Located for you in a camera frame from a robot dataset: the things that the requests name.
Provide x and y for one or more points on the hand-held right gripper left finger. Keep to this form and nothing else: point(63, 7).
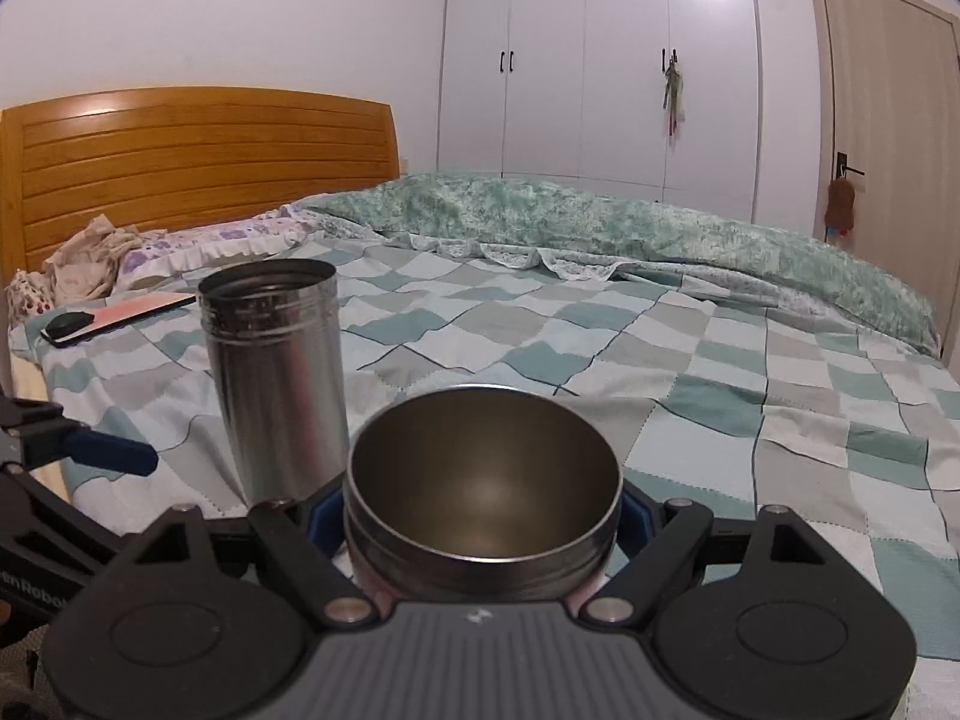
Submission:
point(326, 529)

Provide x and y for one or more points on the purple floral pillow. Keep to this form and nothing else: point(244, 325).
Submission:
point(217, 244)

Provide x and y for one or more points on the beige door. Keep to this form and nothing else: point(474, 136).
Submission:
point(892, 127)

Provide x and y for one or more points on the beige crumpled cloth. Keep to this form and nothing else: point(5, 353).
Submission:
point(90, 259)

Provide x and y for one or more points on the green hanging ornament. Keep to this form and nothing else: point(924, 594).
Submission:
point(673, 94)

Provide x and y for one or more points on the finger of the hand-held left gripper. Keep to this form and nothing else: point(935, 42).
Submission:
point(112, 454)

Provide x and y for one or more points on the wooden headboard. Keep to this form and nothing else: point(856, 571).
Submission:
point(202, 157)

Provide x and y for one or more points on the checked green bed sheet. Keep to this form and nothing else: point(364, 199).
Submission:
point(750, 427)

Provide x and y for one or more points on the red dotted cloth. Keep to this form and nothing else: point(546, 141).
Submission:
point(28, 300)

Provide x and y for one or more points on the white wardrobe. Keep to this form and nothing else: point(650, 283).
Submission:
point(592, 67)

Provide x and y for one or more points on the green patterned quilt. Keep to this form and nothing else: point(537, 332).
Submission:
point(600, 225)

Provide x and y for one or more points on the stainless steel cup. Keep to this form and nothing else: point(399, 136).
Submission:
point(277, 390)
point(480, 487)

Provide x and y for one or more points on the pink flat book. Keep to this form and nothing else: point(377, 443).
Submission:
point(142, 311)

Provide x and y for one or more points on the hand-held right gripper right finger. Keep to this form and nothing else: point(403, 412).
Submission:
point(636, 525)

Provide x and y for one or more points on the black oval object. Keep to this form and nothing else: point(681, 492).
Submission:
point(66, 325)

